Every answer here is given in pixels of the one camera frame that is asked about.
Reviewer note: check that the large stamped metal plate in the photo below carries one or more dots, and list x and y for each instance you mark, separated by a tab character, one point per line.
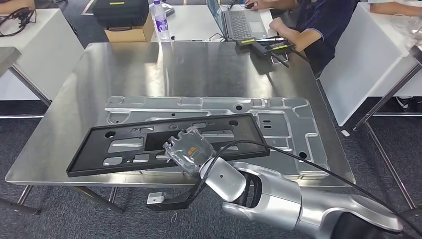
290	132

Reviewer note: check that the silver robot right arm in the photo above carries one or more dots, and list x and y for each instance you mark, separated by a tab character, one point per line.
280	201

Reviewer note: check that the white table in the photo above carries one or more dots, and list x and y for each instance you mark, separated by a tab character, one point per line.
43	59
191	23
362	66

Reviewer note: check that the clear plastic water bottle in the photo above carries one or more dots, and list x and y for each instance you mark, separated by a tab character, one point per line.
161	23

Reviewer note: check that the black plastic panel part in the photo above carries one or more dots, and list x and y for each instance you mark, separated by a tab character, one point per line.
89	155

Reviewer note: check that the black camera bracket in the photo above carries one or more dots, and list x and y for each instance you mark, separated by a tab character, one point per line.
178	203

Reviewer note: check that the stainless steel workbench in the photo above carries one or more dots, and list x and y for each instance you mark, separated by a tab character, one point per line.
165	72

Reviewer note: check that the dark computer mouse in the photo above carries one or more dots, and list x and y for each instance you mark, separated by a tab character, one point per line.
249	5

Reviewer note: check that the brown cardboard box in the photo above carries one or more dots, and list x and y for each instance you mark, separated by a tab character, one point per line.
128	34

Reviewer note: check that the seated person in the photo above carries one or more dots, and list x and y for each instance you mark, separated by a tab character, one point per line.
323	26

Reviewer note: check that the small white floor scrap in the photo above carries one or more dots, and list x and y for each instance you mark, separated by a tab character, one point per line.
345	133

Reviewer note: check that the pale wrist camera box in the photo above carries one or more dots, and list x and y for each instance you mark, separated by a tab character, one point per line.
155	198

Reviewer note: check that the black remote controller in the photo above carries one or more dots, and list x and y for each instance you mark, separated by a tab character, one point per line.
267	49

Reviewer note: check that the black equipment case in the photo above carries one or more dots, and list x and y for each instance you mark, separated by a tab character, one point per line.
120	14

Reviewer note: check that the grey laptop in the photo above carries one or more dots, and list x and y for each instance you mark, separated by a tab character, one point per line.
240	23

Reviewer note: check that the small black labelled device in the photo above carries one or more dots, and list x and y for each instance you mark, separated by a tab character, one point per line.
245	42

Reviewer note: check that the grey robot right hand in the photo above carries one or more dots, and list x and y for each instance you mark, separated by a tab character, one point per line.
191	151

